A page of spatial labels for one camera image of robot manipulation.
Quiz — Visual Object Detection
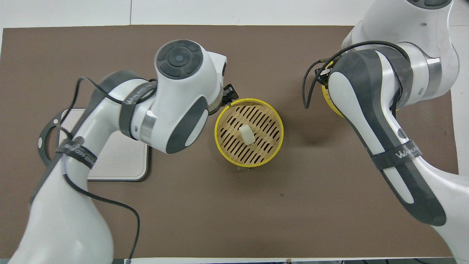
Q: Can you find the black velcro strap left elbow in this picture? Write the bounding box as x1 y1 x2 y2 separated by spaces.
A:
56 136 98 169

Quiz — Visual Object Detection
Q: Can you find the yellow slatted bamboo steamer basket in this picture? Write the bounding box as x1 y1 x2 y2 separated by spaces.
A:
214 98 284 171

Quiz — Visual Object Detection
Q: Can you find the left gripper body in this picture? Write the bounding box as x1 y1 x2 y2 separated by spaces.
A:
209 52 228 97

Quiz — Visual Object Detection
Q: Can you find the black velcro strap left forearm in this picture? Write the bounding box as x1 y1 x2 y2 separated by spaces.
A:
119 79 159 138

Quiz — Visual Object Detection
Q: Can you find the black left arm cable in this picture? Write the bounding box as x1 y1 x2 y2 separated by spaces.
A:
58 77 141 259

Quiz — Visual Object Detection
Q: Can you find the black velcro strap right elbow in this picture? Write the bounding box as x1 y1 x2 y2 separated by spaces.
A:
371 139 422 171

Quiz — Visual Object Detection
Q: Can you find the black velcro strap elbow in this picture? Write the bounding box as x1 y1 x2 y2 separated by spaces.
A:
56 136 98 169
371 139 422 171

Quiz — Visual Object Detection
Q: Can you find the brown table mat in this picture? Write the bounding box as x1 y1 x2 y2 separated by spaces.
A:
0 25 458 259

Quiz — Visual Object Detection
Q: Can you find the white steamed bun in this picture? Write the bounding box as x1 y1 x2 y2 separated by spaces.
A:
239 125 255 145

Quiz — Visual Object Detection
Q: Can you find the white cutting board grey rim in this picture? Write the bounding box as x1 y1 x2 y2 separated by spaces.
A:
38 108 151 182

